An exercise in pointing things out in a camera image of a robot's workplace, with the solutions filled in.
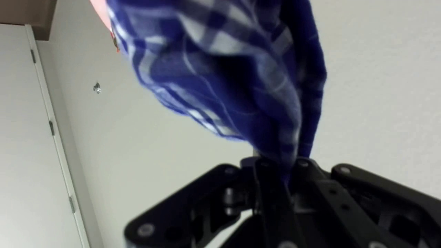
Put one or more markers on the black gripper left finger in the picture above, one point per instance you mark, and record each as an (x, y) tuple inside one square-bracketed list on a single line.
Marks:
[(251, 198)]

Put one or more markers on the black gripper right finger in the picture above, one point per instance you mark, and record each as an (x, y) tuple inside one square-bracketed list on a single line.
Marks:
[(350, 207)]

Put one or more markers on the blue white plaid cloth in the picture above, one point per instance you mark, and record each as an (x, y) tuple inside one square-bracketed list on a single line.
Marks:
[(249, 70)]

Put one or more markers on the white door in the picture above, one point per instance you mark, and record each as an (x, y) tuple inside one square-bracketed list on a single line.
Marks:
[(37, 201)]

